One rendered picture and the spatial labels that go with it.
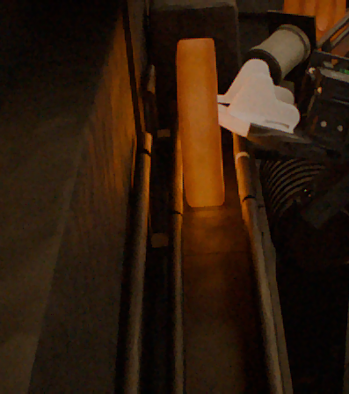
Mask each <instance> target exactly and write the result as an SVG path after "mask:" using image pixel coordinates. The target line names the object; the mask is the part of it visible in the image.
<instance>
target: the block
mask: <svg viewBox="0 0 349 394"><path fill-rule="evenodd" d="M148 21H149V33H147V43H148V51H151V53H152V61H153V65H154V66H155V67H156V102H157V111H158V119H159V128H160V129H165V128H171V119H170V110H169V101H172V100H178V97H177V71H176V54H177V45H178V42H179V41H181V40H192V39H205V38H210V39H212V40H213V42H214V48H215V61H216V74H217V88H218V95H225V94H226V93H227V92H228V90H229V88H230V86H231V85H232V84H233V83H234V82H235V80H236V78H237V76H238V75H239V73H240V71H241V70H242V67H241V47H240V42H239V27H238V10H237V7H236V0H150V3H149V15H148ZM158 150H159V157H162V158H163V163H164V180H165V187H166V188H167V190H168V192H169V169H170V144H169V142H159V143H158Z"/></svg>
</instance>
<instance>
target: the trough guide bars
mask: <svg viewBox="0 0 349 394"><path fill-rule="evenodd" d="M345 7H346V8H348V7H349V0H345ZM348 22H349V12H347V13H346V14H345V15H344V16H343V17H342V18H340V19H339V20H338V22H337V23H336V24H335V25H333V26H332V27H330V28H329V29H328V30H327V31H326V32H325V34H324V35H323V36H320V37H319V38H318V39H317V40H316V47H317V50H318V49H319V48H321V50H320V51H321V52H325V53H329V54H331V50H332V49H333V48H334V47H336V46H337V45H338V44H339V43H340V42H341V41H342V40H343V39H344V38H345V37H346V36H347V34H349V24H348V25H347V26H345V27H344V28H343V26H344V25H345V24H346V23H348ZM342 28H343V30H341V31H340V32H339V33H338V34H337V35H336V36H335V37H334V38H333V39H332V40H331V37H332V36H333V35H335V34H336V33H337V32H338V31H339V30H340V29H342ZM322 62H330V63H331V58H327V57H324V58H323V60H322Z"/></svg>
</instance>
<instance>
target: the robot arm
mask: <svg viewBox="0 0 349 394"><path fill-rule="evenodd" d="M324 57H327V58H331V59H335V60H339V61H342V62H348V64H347V65H348V67H347V70H345V69H340V70H339V72H335V71H333V70H334V68H333V67H332V63H330V62H322V60H323V58H324ZM321 64H322V65H321ZM300 90H301V96H300V98H299V101H298V104H295V103H294V96H293V94H292V92H291V91H289V90H288V89H285V88H281V87H279V86H275V85H273V80H272V79H271V78H270V74H269V69H268V65H267V63H266V62H264V61H262V60H259V59H252V60H249V61H248V62H247V63H246V64H245V65H244V66H243V68H242V70H241V71H240V73H239V75H238V76H237V78H236V80H235V82H234V83H233V84H232V85H231V86H230V88H229V90H228V92H227V93H226V94H225V95H217V98H218V114H219V124H221V126H222V127H224V128H226V129H228V130H229V131H231V132H233V133H235V134H238V135H241V136H244V137H247V138H248V140H250V141H253V142H256V143H258V144H261V145H263V146H266V147H267V148H270V149H272V150H277V151H278V152H281V153H284V154H288V155H291V156H295V157H304V158H310V159H311V160H313V161H316V162H319V163H324V164H328V165H327V166H326V167H325V168H324V169H322V170H321V171H320V172H319V173H318V174H317V175H316V176H315V177H314V178H313V179H312V180H311V181H310V182H309V183H308V184H307V185H306V186H304V187H303V188H302V189H301V190H300V191H298V192H297V193H296V194H295V195H294V197H293V202H294V211H295V215H296V218H297V219H298V220H299V221H300V222H302V223H303V224H304V225H305V226H307V227H308V228H309V229H310V230H313V231H315V230H316V229H318V228H319V227H320V226H321V225H323V224H324V223H325V222H326V221H328V220H329V219H330V218H331V217H332V216H334V215H335V214H336V213H337V212H338V211H339V210H340V209H341V208H343V207H344V206H345V205H346V204H348V203H349V58H346V57H343V56H340V55H333V54H329V53H325V52H321V51H317V50H314V51H313V54H312V56H311V58H310V61H309V65H308V67H307V70H305V73H304V76H303V81H302V86H301V88H300Z"/></svg>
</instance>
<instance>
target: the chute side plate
mask: <svg viewBox="0 0 349 394"><path fill-rule="evenodd" d="M246 141H247V145H248V151H249V156H250V159H251V170H252V175H254V178H255V184H256V198H257V204H258V213H259V214H260V215H261V221H262V227H263V236H264V237H263V243H264V249H265V259H266V265H267V271H268V282H269V288H270V294H271V299H272V306H273V315H274V321H275V326H276V332H277V335H276V338H277V343H278V349H279V354H280V365H281V370H282V373H281V375H282V381H283V387H284V391H285V394H294V391H293V385H292V381H291V375H290V370H289V361H288V356H287V346H286V341H285V336H284V331H283V330H284V325H283V320H282V315H281V309H280V300H279V295H278V290H277V285H276V280H275V275H276V274H275V269H274V264H273V254H272V248H271V242H270V237H269V231H268V226H267V220H266V215H265V208H264V201H263V196H262V192H261V186H260V182H259V176H258V167H257V163H256V158H255V153H254V148H253V143H252V141H250V140H248V138H247V137H246Z"/></svg>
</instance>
